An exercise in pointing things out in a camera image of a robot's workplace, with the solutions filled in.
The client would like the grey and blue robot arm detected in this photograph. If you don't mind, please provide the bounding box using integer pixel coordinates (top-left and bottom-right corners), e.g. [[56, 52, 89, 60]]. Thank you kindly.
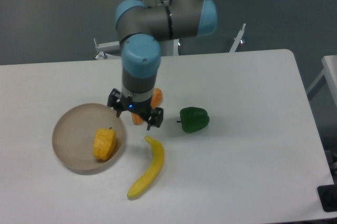
[[107, 0, 217, 128]]

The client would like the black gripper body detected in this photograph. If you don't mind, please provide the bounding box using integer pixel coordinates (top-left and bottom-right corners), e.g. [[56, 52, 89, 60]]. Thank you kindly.
[[120, 94, 155, 119]]

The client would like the orange triangular bread piece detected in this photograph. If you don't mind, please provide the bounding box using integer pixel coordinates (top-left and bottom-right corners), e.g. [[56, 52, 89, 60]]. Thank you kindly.
[[132, 88, 163, 125]]

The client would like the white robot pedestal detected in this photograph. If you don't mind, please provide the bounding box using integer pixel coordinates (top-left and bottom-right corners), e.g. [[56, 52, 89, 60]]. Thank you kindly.
[[93, 0, 184, 60]]

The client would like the beige round plate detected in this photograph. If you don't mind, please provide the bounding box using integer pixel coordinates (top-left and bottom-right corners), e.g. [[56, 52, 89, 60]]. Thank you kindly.
[[52, 103, 125, 175]]

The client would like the black object at table edge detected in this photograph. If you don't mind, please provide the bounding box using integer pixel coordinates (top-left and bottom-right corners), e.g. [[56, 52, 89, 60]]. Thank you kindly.
[[317, 184, 337, 212]]

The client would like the white side table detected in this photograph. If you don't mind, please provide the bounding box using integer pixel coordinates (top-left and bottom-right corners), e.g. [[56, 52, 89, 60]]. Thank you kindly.
[[306, 55, 336, 104]]

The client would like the yellow bell pepper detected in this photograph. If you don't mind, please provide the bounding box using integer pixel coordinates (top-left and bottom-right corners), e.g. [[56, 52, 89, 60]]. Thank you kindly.
[[93, 128, 117, 161]]

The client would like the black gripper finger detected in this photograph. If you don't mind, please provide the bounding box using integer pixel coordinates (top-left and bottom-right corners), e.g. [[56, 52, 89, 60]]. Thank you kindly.
[[107, 88, 123, 118], [145, 107, 164, 130]]

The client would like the yellow banana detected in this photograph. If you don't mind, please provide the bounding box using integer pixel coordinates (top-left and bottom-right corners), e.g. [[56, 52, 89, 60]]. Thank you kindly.
[[127, 136, 165, 200]]

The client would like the white table frame leg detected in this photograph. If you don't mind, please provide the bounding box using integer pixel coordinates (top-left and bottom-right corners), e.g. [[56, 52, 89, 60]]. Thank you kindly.
[[229, 23, 246, 53]]

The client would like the green bell pepper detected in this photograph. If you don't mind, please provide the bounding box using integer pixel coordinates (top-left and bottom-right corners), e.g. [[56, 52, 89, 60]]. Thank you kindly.
[[177, 107, 210, 133]]

